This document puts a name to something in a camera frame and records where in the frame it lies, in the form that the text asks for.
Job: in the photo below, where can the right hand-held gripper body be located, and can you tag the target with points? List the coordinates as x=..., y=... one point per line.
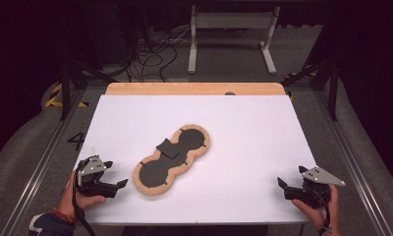
x=319, y=177

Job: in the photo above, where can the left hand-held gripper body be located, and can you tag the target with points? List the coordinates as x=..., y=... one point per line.
x=89, y=165

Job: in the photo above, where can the tan fleece pad dark lining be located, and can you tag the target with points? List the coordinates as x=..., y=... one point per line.
x=158, y=172

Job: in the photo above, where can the person's right hand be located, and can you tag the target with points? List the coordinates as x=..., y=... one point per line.
x=328, y=216

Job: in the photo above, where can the person's left hand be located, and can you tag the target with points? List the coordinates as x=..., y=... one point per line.
x=68, y=201

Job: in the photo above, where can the white board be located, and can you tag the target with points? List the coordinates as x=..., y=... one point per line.
x=243, y=137

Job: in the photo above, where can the black metal stand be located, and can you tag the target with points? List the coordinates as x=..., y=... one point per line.
x=65, y=88
x=332, y=91

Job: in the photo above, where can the wooden table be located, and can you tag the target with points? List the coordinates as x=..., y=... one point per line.
x=171, y=88

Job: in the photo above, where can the white metal stand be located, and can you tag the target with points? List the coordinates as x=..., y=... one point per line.
x=232, y=20

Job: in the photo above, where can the aluminium floor rail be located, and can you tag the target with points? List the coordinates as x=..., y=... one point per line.
x=37, y=170
x=355, y=164

